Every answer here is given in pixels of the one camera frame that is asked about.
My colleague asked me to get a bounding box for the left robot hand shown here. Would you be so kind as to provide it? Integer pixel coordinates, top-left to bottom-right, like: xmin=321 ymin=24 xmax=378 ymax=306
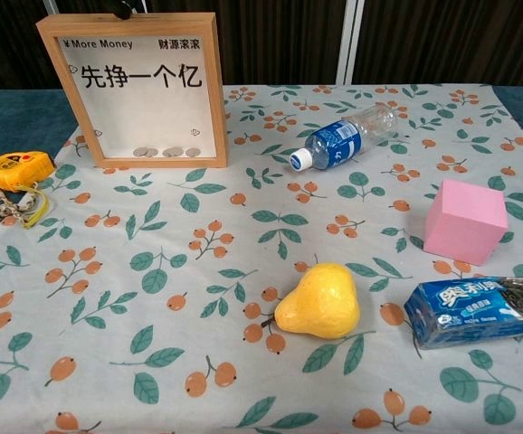
xmin=111 ymin=0 xmax=135 ymax=20

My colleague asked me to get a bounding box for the teal table cover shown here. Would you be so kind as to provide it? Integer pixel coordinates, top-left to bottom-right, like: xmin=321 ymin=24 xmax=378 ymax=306
xmin=0 ymin=85 xmax=523 ymax=250

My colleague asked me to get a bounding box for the yellow tape measure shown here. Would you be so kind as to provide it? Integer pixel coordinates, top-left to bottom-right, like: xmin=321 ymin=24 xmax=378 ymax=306
xmin=0 ymin=151 xmax=57 ymax=230

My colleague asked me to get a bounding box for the clear bottle blue label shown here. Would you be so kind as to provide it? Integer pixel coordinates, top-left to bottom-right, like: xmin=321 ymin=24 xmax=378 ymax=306
xmin=289 ymin=102 xmax=399 ymax=173

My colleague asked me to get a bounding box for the leaf and berry tablecloth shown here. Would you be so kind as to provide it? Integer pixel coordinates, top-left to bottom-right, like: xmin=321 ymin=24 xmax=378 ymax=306
xmin=0 ymin=83 xmax=523 ymax=434

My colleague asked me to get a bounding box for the yellow pear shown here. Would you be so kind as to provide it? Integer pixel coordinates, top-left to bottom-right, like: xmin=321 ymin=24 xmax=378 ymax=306
xmin=261 ymin=262 xmax=362 ymax=340

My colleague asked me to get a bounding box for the pink cube block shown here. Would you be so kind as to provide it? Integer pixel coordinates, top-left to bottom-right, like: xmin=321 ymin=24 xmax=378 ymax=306
xmin=423 ymin=178 xmax=509 ymax=266

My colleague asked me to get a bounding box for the blue cookie package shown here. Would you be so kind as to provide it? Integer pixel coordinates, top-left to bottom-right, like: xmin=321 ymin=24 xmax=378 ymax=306
xmin=403 ymin=275 xmax=523 ymax=352

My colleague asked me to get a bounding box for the wooden frame coin bank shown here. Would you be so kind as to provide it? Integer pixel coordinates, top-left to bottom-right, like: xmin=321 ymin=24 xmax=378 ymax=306
xmin=34 ymin=13 xmax=230 ymax=169

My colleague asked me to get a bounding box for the white partition post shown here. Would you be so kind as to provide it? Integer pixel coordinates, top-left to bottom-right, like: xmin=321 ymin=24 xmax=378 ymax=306
xmin=336 ymin=0 xmax=365 ymax=85

